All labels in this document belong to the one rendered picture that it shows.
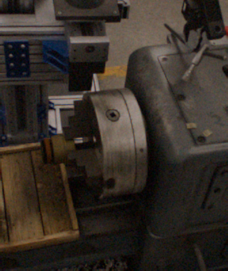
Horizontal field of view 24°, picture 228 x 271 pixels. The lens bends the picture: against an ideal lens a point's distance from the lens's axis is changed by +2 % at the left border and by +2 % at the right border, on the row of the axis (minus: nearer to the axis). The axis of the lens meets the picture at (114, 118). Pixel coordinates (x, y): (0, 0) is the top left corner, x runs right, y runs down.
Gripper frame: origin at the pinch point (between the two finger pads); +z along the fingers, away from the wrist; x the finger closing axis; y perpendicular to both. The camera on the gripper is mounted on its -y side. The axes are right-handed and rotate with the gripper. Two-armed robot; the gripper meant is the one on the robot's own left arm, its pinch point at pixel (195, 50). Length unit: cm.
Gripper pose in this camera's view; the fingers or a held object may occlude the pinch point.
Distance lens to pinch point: 157.4
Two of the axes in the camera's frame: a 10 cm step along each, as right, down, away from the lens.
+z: -0.9, 6.8, 7.3
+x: -9.7, 1.3, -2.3
